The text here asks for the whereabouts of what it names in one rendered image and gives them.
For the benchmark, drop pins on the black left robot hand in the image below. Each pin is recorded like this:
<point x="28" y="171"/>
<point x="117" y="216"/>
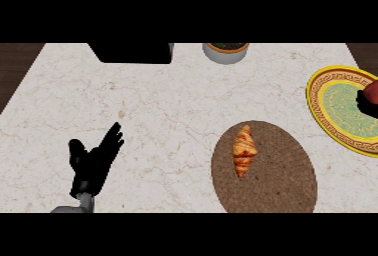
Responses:
<point x="93" y="163"/>

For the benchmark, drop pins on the red bell pepper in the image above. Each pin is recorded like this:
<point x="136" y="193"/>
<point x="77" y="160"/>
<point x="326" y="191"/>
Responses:
<point x="372" y="88"/>

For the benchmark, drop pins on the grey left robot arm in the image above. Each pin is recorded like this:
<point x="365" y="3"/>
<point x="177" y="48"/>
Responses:
<point x="81" y="205"/>

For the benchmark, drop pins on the brown oval woven placemat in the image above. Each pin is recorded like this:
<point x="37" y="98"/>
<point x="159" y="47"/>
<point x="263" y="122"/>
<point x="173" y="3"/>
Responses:
<point x="280" y="180"/>

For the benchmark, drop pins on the yellow patterned plate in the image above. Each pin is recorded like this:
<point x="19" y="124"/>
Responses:
<point x="339" y="106"/>

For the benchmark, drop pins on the golden brown croissant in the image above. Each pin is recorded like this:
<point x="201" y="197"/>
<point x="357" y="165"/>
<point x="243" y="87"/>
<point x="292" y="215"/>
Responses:
<point x="243" y="151"/>

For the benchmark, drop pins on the black appliance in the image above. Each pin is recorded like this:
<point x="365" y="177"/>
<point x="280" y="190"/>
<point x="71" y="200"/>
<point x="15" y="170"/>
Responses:
<point x="133" y="52"/>

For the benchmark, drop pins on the grey plant pot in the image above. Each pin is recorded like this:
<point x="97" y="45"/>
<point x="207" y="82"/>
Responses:
<point x="224" y="56"/>

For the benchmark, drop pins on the dark green potted plant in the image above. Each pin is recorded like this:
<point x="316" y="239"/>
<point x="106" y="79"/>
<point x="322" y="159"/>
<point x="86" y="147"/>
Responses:
<point x="227" y="45"/>

